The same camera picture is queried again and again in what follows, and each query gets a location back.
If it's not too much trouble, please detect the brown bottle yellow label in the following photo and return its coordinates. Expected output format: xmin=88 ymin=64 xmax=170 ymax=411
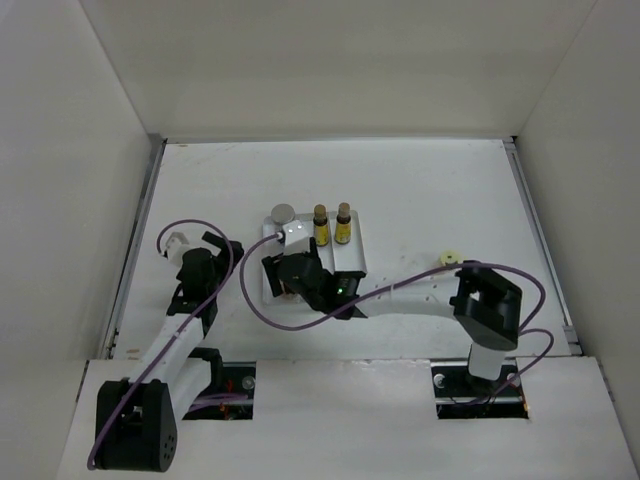
xmin=313 ymin=204 xmax=330 ymax=247

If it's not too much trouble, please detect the blue-label jar silver lid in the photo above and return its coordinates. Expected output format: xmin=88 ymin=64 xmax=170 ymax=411
xmin=270 ymin=203 xmax=296 ymax=225

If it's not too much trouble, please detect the beige spice bottle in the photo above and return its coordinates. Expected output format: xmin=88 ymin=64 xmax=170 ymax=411
xmin=439 ymin=250 xmax=465 ymax=266

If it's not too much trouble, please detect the pink-cap spice bottle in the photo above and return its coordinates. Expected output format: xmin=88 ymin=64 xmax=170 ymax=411
xmin=281 ymin=283 xmax=301 ymax=304

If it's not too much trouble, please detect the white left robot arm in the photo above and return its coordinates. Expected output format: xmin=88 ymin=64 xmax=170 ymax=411
xmin=87 ymin=224 xmax=244 ymax=472

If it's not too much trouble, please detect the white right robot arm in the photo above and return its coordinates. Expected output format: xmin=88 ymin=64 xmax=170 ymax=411
xmin=262 ymin=251 xmax=523 ymax=396

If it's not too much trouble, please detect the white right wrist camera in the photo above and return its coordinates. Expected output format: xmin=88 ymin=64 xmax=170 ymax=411
xmin=280 ymin=219 xmax=310 ymax=256

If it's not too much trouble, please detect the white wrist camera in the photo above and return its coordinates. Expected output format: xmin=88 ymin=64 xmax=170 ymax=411
xmin=162 ymin=232 xmax=191 ymax=267
xmin=280 ymin=219 xmax=310 ymax=256

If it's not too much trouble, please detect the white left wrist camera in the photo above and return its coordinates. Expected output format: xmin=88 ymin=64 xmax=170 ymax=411
xmin=162 ymin=232 xmax=191 ymax=267

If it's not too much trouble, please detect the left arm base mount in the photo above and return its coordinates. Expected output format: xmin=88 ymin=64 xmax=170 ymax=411
xmin=184 ymin=348 xmax=257 ymax=421

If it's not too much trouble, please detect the left aluminium frame rail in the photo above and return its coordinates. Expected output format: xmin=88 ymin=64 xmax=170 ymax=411
xmin=97 ymin=133 xmax=167 ymax=360

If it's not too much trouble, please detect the aluminium frame rail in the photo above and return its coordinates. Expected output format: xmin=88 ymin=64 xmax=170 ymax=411
xmin=502 ymin=137 xmax=584 ymax=356
xmin=97 ymin=133 xmax=167 ymax=360

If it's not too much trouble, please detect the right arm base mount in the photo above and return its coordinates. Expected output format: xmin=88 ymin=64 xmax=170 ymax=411
xmin=431 ymin=360 xmax=529 ymax=420

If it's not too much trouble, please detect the right aluminium frame rail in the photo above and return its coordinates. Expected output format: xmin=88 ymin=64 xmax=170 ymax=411
xmin=502 ymin=137 xmax=584 ymax=356

